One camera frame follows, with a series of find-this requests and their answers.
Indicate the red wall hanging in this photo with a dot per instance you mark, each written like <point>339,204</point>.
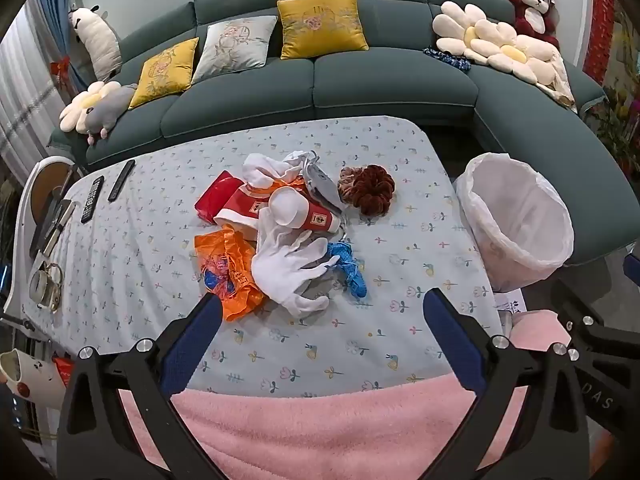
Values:
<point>600,25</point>

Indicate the green curved sofa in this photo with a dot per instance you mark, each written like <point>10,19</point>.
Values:
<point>390,85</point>

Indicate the red white paper cup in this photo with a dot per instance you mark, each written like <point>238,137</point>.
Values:
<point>312,217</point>

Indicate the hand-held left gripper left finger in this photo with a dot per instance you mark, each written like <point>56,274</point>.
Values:
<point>195,345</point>

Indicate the white sheer curtain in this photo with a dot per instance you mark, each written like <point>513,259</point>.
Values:
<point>25,95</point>

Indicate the orange plastic bag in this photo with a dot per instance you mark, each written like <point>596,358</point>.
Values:
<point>225,275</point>

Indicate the pink fleece blanket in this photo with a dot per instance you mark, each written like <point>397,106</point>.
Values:
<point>320,435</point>

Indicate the grey embroidered cushion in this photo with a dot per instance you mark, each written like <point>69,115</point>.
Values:
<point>235,47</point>

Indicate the white side table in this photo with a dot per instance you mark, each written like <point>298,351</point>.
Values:
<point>27,220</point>

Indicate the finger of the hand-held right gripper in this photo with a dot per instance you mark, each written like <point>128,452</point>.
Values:
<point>632,265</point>
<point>575,312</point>

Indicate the red packet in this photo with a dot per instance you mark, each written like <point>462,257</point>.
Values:
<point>212,202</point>

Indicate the round metal object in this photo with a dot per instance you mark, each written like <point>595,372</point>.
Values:
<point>44,284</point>

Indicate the white mug with red dot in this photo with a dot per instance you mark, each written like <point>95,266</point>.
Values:
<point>27,375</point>

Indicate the bin with white plastic bag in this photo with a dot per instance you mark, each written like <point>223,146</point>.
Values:
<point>510,215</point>

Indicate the black remote control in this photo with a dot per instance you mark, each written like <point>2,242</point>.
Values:
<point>122,180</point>
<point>92,199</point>

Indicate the white printed paper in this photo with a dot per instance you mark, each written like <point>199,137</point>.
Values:
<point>510,302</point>

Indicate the blue patterned cloth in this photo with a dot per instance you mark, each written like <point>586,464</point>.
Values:
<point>447,58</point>

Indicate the grey plush toy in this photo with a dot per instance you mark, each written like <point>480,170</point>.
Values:
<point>110,110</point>

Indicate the red bow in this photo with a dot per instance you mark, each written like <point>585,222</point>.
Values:
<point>61,67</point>

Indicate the beige folded blanket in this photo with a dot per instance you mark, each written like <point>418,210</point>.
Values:
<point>557,82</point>

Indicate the brown fluffy scrunchie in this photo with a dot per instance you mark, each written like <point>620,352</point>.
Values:
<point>370,187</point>

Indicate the blue plastic wrapper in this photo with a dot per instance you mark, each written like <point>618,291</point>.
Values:
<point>347,267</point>

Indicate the yellow embroidered cushion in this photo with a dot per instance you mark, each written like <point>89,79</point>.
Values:
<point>162,72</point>
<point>320,25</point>

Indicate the blue curtain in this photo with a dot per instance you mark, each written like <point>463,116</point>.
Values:
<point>55,15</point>

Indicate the red white paper bag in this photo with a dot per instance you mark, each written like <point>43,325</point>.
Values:
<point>242,207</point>

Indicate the red monkey plush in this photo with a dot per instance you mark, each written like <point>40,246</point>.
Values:
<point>532,10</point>

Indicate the potted flowering plant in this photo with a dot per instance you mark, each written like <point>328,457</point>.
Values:
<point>620,125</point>

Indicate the white panda plush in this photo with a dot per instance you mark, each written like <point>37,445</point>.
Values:
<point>97,42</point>

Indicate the orange white wrapper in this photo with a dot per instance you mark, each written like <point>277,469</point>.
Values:
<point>262,190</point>

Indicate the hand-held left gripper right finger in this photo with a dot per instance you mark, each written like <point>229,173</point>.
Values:
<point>455,340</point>

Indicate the black flat device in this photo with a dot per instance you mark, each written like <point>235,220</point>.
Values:
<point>50,222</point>

